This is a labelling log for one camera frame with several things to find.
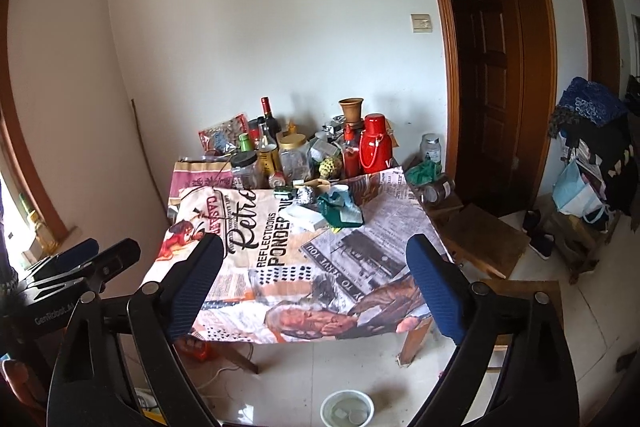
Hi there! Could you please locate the white bowl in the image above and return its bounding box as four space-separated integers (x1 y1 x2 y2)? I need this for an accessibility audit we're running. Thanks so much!
320 390 375 427

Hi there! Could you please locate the glass jar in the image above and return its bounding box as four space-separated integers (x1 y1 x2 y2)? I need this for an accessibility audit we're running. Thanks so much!
420 133 443 165

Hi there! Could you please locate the printed tablecloth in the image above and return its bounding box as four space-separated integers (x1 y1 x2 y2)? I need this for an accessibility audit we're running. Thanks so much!
141 167 453 345

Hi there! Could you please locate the brown window frame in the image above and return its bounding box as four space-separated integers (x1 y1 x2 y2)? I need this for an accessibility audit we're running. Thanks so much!
0 0 71 253

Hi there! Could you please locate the black clothing pile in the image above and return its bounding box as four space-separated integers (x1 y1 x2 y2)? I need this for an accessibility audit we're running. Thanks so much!
560 112 633 218

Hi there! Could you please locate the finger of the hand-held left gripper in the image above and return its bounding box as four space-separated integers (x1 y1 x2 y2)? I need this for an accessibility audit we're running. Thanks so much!
35 238 142 303
24 238 100 282

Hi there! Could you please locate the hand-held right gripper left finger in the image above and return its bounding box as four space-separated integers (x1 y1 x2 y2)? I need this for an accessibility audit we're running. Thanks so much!
46 233 224 427

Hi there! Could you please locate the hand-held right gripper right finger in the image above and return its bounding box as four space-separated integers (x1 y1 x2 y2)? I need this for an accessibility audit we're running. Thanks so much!
406 234 593 427

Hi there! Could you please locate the blue patterned cloth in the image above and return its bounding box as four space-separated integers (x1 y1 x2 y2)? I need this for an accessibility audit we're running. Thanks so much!
550 77 628 132

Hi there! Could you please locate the brown door frame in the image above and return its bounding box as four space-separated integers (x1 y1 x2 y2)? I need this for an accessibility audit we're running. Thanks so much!
412 0 558 208
569 0 623 92

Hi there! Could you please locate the red packet of nuts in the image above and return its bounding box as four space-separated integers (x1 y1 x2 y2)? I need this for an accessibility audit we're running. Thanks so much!
197 113 248 155

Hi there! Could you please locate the light blue plastic bag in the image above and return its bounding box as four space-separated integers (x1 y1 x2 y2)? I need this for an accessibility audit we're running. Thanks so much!
552 159 608 223

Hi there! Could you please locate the pink printed paper bag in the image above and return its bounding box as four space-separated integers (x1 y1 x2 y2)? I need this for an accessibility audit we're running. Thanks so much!
169 157 236 208

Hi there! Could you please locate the red thermos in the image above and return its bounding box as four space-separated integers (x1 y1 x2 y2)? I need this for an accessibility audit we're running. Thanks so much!
359 113 396 175

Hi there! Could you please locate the dark wine bottle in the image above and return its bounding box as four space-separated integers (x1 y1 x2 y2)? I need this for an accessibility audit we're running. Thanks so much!
260 97 282 148

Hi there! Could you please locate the dark wooden door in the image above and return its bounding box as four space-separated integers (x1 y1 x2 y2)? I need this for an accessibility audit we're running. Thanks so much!
425 0 538 218

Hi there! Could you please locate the green plastic bag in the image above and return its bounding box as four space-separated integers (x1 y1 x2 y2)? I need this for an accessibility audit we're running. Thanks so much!
404 159 443 188

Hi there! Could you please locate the orange plastic bag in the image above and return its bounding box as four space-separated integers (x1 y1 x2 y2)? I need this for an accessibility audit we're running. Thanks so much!
182 337 211 363

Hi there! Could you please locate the black-lid plastic jar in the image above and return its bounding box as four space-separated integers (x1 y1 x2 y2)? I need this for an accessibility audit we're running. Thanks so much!
230 151 265 190

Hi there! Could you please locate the clear plastic container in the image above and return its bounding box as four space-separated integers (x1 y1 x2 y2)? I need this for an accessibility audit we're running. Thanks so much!
310 138 341 162

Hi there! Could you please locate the green crumpled wrapper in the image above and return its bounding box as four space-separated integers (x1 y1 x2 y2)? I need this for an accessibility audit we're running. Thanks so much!
317 192 366 228

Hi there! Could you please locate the small wooden stool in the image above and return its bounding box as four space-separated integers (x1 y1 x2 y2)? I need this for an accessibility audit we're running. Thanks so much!
437 203 532 280

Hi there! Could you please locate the red sauce squeeze bottle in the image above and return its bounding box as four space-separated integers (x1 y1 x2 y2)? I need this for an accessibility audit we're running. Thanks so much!
342 123 361 178

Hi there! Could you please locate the white paper box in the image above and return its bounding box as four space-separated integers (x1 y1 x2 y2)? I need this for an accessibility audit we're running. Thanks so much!
287 202 331 233

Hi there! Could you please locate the clear plastic jar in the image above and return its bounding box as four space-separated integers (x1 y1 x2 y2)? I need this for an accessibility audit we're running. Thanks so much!
417 174 457 206

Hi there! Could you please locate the clear yellow-label sauce bottle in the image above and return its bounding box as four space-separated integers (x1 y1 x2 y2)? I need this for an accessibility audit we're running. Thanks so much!
256 129 281 180

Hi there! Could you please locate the person's left forearm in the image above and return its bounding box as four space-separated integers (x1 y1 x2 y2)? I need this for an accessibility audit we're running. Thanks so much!
0 357 48 427

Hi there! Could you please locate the terracotta cup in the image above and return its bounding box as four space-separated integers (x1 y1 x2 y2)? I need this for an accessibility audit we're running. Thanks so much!
338 98 365 122

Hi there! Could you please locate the low wooden stool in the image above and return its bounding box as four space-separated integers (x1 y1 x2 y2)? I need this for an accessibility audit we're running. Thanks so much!
540 202 621 283

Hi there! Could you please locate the white cable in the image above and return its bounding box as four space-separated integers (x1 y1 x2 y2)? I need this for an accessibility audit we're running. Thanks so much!
195 342 256 390

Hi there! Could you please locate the gold-lid plastic jar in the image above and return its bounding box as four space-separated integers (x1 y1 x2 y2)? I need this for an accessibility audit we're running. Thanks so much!
277 133 313 182

